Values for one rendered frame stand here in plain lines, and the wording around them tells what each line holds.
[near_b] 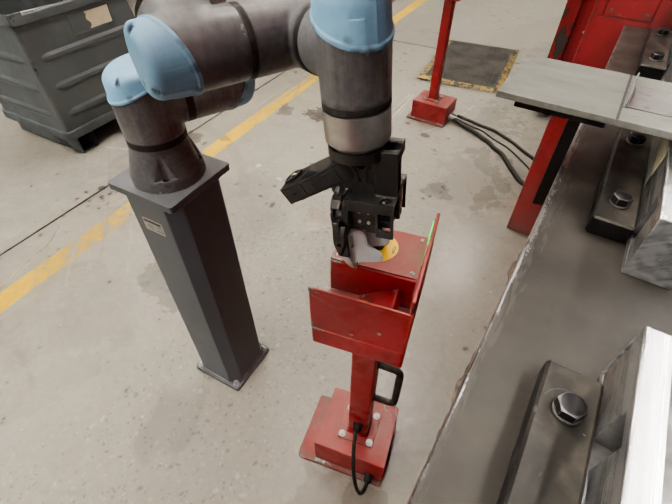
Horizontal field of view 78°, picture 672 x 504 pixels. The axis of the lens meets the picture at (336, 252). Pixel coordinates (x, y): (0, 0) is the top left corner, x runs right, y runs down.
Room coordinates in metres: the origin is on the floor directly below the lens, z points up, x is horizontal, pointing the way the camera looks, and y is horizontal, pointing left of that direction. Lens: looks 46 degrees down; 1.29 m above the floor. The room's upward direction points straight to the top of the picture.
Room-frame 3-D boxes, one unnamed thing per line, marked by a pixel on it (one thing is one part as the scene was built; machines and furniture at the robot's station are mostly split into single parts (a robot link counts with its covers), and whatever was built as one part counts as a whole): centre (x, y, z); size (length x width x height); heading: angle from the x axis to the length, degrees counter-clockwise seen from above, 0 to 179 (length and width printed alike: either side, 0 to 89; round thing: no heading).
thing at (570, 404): (0.16, -0.22, 0.91); 0.03 x 0.03 x 0.02
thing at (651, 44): (1.10, -0.81, 0.89); 0.30 x 0.05 x 0.03; 147
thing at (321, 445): (0.47, -0.04, 0.06); 0.25 x 0.20 x 0.12; 71
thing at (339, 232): (0.40, -0.01, 0.92); 0.05 x 0.02 x 0.09; 161
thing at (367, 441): (0.46, -0.07, 0.13); 0.10 x 0.10 x 0.01; 71
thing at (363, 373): (0.46, -0.07, 0.39); 0.05 x 0.05 x 0.54; 71
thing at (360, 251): (0.40, -0.04, 0.87); 0.06 x 0.03 x 0.09; 71
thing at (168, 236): (0.74, 0.36, 0.39); 0.18 x 0.18 x 0.77; 61
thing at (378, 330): (0.46, -0.07, 0.75); 0.20 x 0.16 x 0.18; 161
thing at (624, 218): (0.56, -0.47, 0.89); 0.30 x 0.05 x 0.03; 147
